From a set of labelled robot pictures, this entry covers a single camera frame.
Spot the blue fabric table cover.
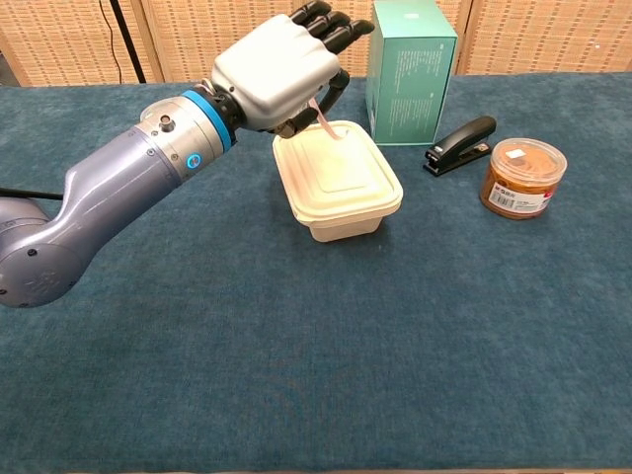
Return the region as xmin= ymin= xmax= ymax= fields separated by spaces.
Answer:
xmin=0 ymin=71 xmax=632 ymax=470

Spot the cream lidded plastic container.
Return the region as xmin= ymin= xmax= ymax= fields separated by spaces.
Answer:
xmin=272 ymin=119 xmax=405 ymax=244

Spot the black stand pole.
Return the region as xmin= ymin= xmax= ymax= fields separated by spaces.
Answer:
xmin=109 ymin=0 xmax=148 ymax=84

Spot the clear jar of rubber bands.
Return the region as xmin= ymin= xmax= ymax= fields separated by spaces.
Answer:
xmin=479 ymin=137 xmax=569 ymax=220

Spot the pink paper strip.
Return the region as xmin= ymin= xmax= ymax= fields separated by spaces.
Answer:
xmin=311 ymin=96 xmax=350 ymax=142

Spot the woven bamboo folding screen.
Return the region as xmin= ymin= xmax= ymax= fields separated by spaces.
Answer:
xmin=0 ymin=0 xmax=632 ymax=88

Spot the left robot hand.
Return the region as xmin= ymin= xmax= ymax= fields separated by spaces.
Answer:
xmin=210 ymin=0 xmax=375 ymax=139

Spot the thin black background cable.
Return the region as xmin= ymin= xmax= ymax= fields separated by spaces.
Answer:
xmin=98 ymin=0 xmax=123 ymax=84

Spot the teal green cardboard box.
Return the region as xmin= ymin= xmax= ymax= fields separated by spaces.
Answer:
xmin=364 ymin=0 xmax=459 ymax=146

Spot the black stapler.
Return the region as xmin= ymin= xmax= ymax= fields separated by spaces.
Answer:
xmin=422 ymin=115 xmax=498 ymax=176

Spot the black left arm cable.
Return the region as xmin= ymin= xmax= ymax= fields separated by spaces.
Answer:
xmin=0 ymin=188 xmax=65 ymax=201

